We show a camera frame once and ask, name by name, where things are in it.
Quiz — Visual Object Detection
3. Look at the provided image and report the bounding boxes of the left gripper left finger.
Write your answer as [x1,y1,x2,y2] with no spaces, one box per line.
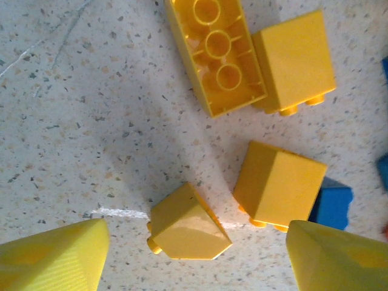
[0,218,110,291]

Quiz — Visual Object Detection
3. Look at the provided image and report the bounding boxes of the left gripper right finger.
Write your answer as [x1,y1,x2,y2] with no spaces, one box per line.
[286,219,388,291]

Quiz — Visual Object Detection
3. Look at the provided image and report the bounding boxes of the square yellow lego brick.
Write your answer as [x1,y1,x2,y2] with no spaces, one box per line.
[232,141,329,233]
[250,8,337,118]

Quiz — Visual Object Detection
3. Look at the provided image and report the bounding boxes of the sloped yellow lego brick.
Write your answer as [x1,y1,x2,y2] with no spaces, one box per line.
[146,181,233,261]

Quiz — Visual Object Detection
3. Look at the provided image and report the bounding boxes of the long yellow lego brick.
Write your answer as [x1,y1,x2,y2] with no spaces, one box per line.
[163,0,269,119]

